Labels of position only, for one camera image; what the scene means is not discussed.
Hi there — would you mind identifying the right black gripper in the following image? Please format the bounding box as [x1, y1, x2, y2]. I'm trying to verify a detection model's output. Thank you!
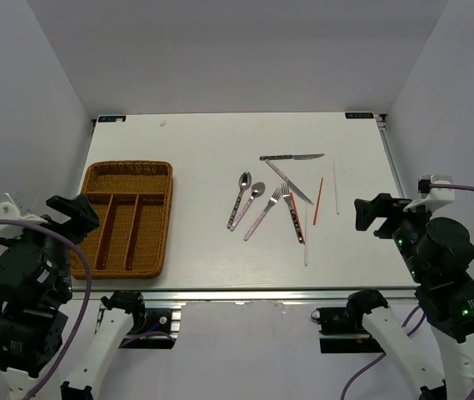
[352, 192, 435, 282]

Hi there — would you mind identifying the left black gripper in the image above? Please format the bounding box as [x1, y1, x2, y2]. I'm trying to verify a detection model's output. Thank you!
[0, 190, 99, 298]

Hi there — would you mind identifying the white chopstick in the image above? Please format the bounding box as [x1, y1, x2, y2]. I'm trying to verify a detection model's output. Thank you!
[303, 203, 309, 267]
[332, 157, 341, 216]

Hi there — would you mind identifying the orange chopstick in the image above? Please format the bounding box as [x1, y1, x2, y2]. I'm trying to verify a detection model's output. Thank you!
[312, 177, 324, 226]
[290, 192, 304, 244]

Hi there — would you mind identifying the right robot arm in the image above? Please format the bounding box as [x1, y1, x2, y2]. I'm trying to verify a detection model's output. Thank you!
[346, 185, 474, 399]

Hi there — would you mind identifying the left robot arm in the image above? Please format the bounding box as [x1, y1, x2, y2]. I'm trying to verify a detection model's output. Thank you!
[0, 194, 147, 399]

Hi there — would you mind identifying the brown wicker cutlery tray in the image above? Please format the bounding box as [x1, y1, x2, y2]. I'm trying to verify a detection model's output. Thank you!
[80, 161, 173, 280]

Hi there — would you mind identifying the orange chopstick under fork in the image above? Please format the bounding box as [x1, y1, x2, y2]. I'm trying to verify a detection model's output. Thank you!
[290, 192, 304, 244]

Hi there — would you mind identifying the right blue table label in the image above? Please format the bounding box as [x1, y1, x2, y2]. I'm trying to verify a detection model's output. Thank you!
[344, 112, 375, 119]

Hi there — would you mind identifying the blue table label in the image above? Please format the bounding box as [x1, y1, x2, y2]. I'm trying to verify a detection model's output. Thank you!
[97, 115, 127, 123]
[344, 112, 375, 119]

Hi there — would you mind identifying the left blue table label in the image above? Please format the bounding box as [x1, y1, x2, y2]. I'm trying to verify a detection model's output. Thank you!
[97, 115, 127, 123]

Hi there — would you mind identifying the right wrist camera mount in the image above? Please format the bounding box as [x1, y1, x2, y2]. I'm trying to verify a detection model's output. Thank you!
[403, 174, 455, 213]

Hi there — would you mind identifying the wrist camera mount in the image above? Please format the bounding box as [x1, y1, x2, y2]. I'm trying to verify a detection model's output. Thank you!
[0, 192, 47, 239]
[403, 174, 455, 213]

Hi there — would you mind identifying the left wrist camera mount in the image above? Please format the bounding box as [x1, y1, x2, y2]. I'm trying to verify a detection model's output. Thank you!
[0, 192, 47, 239]

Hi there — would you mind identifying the aluminium table rail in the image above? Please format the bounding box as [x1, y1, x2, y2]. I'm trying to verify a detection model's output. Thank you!
[375, 114, 405, 198]

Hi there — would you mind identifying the pink handled table knife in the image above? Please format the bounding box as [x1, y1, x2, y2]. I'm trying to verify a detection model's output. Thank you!
[266, 160, 314, 205]

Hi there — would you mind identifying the dark handled fork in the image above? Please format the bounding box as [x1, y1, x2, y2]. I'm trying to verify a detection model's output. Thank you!
[282, 183, 304, 244]

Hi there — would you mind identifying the dark handled table knife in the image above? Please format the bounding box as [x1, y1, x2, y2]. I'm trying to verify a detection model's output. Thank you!
[259, 153, 325, 162]

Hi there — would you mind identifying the pink handled fork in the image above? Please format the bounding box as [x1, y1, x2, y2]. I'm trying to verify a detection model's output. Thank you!
[243, 187, 282, 242]

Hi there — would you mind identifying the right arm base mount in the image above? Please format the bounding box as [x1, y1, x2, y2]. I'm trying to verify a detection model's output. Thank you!
[310, 307, 382, 354]

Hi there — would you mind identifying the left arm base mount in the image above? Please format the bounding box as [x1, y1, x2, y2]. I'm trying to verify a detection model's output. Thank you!
[94, 306, 182, 350]

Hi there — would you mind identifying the pink handled spoon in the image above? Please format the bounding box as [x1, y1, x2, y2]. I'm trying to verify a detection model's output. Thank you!
[229, 182, 266, 232]

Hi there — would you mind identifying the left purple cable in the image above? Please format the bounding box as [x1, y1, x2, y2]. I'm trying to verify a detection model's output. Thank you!
[0, 219, 93, 400]

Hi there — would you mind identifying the dark handled spoon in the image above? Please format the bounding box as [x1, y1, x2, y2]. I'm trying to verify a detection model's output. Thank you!
[227, 171, 252, 229]

